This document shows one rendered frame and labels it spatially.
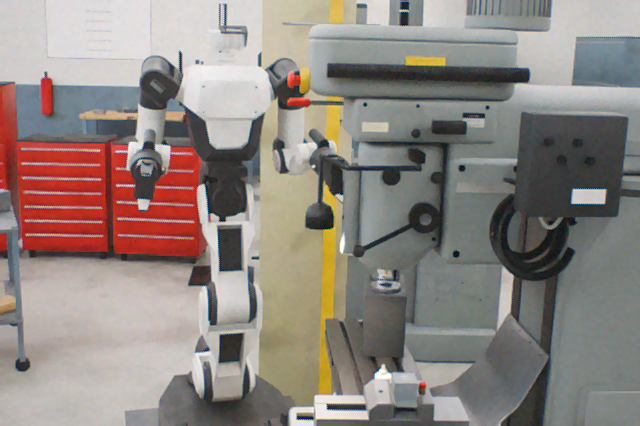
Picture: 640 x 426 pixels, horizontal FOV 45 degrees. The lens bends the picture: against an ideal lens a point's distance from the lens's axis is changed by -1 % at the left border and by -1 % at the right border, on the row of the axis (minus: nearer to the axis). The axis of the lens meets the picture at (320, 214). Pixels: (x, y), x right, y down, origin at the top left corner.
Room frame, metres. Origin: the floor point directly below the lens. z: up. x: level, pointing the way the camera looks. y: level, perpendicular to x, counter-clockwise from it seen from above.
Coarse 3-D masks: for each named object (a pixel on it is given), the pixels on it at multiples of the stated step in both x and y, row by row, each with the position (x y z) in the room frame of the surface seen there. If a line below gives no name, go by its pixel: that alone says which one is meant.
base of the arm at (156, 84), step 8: (152, 56) 2.55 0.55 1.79; (160, 56) 2.56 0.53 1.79; (168, 64) 2.56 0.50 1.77; (144, 72) 2.43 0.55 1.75; (152, 72) 2.43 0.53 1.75; (160, 72) 2.43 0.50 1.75; (176, 72) 2.54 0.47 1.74; (144, 80) 2.43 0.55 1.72; (152, 80) 2.43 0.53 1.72; (160, 80) 2.44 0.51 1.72; (168, 80) 2.44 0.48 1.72; (176, 80) 2.46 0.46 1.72; (144, 88) 2.44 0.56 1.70; (152, 88) 2.44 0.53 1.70; (160, 88) 2.44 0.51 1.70; (168, 88) 2.45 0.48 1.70; (176, 88) 2.45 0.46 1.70; (152, 96) 2.45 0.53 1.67; (160, 96) 2.45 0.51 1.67; (168, 96) 2.46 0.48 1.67; (160, 104) 2.46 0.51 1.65
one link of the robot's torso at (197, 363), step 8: (208, 352) 2.67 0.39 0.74; (192, 360) 2.64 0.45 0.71; (200, 360) 2.63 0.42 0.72; (208, 360) 2.64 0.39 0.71; (248, 360) 2.62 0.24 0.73; (192, 368) 2.64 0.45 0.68; (200, 368) 2.53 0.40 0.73; (248, 368) 2.55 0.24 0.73; (192, 376) 2.64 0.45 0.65; (200, 376) 2.50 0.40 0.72; (248, 376) 2.54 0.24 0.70; (200, 384) 2.49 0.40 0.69; (200, 392) 2.49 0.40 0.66; (248, 392) 2.54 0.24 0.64
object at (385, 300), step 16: (368, 288) 2.18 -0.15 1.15; (384, 288) 2.15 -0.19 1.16; (400, 288) 2.17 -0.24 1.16; (368, 304) 2.12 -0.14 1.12; (384, 304) 2.12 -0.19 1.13; (400, 304) 2.12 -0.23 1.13; (368, 320) 2.12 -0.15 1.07; (384, 320) 2.12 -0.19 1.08; (400, 320) 2.12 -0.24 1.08; (368, 336) 2.12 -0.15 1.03; (384, 336) 2.12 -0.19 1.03; (400, 336) 2.12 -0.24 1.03; (368, 352) 2.12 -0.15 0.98; (384, 352) 2.12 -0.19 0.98; (400, 352) 2.12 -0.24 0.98
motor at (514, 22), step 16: (480, 0) 1.86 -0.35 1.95; (496, 0) 1.83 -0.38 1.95; (512, 0) 1.82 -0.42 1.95; (528, 0) 1.82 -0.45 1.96; (544, 0) 1.85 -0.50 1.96; (480, 16) 1.86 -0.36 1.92; (496, 16) 1.83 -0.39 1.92; (512, 16) 1.82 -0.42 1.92; (528, 16) 1.82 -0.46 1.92; (544, 16) 1.85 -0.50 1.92
